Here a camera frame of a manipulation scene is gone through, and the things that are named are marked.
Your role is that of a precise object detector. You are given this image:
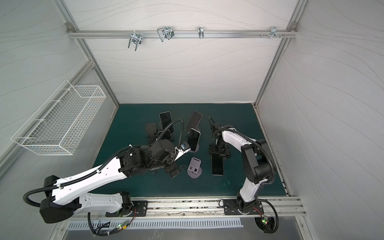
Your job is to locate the purple phone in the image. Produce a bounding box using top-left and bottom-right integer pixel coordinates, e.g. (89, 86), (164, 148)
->
(212, 153), (224, 176)
(186, 111), (203, 132)

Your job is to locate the purple round stand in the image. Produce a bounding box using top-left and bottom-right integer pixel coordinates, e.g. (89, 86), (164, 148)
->
(187, 157), (202, 179)

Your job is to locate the black folding phone stand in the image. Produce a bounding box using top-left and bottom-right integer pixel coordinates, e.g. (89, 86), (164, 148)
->
(146, 123), (158, 145)

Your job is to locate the white edged phone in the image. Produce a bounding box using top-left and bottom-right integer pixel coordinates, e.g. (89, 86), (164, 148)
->
(158, 130), (173, 142)

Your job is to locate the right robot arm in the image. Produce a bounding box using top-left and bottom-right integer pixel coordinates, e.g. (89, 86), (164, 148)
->
(209, 117), (280, 234)

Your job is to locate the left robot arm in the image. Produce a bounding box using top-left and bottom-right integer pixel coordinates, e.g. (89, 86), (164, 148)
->
(23, 119), (198, 224)

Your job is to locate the white middle-right phone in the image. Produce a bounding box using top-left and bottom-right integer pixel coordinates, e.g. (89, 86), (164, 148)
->
(187, 128), (201, 152)

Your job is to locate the black back-left phone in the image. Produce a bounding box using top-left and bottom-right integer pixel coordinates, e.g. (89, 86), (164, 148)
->
(159, 111), (173, 130)

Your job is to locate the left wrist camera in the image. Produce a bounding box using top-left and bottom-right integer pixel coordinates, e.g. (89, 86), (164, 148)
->
(174, 142), (191, 161)

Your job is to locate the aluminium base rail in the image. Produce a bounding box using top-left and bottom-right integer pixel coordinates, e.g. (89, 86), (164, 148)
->
(59, 196), (307, 218)

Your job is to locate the white wire basket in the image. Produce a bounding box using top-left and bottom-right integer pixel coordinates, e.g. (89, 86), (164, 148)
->
(11, 80), (106, 156)

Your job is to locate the aluminium cross rail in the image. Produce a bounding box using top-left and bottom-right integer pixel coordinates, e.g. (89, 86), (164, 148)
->
(67, 29), (299, 39)

